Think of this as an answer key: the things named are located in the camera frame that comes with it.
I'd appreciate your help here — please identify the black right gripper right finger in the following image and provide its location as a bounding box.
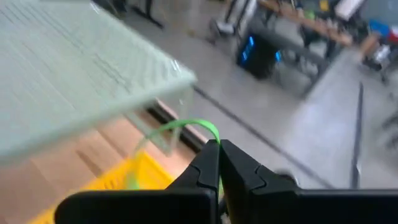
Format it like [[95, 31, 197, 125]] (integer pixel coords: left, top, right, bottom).
[[220, 139, 398, 224]]

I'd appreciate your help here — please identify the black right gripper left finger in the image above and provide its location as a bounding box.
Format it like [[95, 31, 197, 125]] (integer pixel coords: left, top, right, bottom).
[[54, 139, 221, 224]]

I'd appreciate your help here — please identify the green rubber band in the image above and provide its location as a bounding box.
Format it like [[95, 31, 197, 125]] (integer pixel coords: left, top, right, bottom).
[[126, 119, 222, 191]]

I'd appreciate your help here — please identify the yellow plastic basket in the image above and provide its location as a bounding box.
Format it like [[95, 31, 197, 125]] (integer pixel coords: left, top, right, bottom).
[[27, 151, 177, 224]]

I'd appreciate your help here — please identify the black computer with blue lights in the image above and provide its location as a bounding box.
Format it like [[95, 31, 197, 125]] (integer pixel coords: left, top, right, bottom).
[[236, 30, 284, 78]]

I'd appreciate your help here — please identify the green perforated metal shelf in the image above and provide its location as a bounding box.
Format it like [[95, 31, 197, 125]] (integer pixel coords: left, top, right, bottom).
[[0, 0, 198, 166]]

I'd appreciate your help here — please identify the wooden workbench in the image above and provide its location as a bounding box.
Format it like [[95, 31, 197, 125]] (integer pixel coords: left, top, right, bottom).
[[257, 0, 355, 47]]

